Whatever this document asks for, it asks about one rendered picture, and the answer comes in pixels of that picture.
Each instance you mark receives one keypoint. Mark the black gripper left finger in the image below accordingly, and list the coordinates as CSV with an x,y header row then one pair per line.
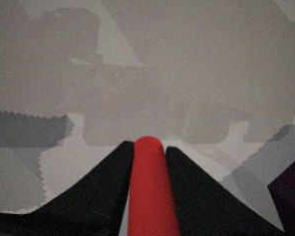
x,y
92,207

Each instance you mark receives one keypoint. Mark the red peg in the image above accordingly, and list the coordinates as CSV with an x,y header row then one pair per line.
x,y
151,210

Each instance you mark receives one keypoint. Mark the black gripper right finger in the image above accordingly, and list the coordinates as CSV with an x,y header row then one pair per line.
x,y
205,208

